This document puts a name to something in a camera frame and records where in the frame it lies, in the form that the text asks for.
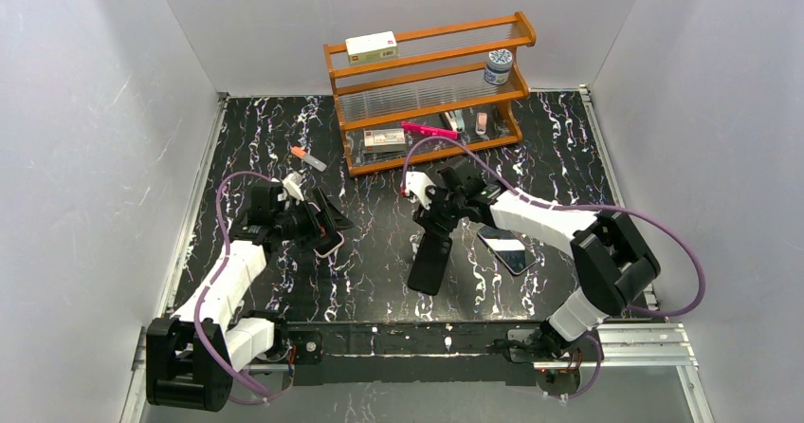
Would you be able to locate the small pink eraser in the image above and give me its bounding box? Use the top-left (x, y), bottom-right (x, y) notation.
top-left (475, 112), bottom-right (487, 136)

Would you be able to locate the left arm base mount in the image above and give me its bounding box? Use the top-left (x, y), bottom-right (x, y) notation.
top-left (247, 330), bottom-right (323, 393)

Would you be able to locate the black phone case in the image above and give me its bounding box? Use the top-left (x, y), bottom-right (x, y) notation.
top-left (407, 230), bottom-right (453, 296)

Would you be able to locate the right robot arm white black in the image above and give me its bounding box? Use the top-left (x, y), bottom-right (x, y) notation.
top-left (403, 157), bottom-right (660, 352)

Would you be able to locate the pink marker pen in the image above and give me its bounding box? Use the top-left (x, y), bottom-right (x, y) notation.
top-left (401, 121), bottom-right (458, 140)

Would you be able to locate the black smartphone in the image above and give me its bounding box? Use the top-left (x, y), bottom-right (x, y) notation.
top-left (314, 231), bottom-right (343, 257)

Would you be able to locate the white blue patterned jar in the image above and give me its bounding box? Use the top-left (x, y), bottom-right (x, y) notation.
top-left (484, 48), bottom-right (514, 85)

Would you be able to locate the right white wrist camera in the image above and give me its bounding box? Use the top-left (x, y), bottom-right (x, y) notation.
top-left (402, 171), bottom-right (434, 211)

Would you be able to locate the smartphone with silver edge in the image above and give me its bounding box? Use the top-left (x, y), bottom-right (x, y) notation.
top-left (477, 226), bottom-right (536, 276)

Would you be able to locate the white green box top shelf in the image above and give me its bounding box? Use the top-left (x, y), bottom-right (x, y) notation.
top-left (344, 31), bottom-right (398, 65)

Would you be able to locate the white green correction tape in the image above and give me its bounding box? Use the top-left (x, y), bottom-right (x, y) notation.
top-left (442, 110), bottom-right (466, 133)

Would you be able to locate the aluminium front rail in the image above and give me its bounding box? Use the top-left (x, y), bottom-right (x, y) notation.
top-left (119, 324), bottom-right (718, 423)

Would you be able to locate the white red box bottom shelf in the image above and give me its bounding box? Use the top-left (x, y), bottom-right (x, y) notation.
top-left (363, 128), bottom-right (407, 154)

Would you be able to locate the beige phone case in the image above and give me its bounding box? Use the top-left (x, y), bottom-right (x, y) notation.
top-left (312, 230), bottom-right (346, 260)

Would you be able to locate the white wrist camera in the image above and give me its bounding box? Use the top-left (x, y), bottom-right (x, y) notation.
top-left (402, 171), bottom-right (434, 211)
top-left (282, 172), bottom-right (304, 204)

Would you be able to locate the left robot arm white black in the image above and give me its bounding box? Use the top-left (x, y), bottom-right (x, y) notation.
top-left (145, 180), bottom-right (354, 412)

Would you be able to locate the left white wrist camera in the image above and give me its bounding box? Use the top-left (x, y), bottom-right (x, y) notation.
top-left (282, 172), bottom-right (304, 204)

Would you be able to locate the orange grey utility knife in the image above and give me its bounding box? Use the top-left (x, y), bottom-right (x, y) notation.
top-left (291, 146), bottom-right (327, 172)

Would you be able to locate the orange wooden shelf rack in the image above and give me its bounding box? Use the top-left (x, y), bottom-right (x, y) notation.
top-left (323, 11), bottom-right (537, 176)

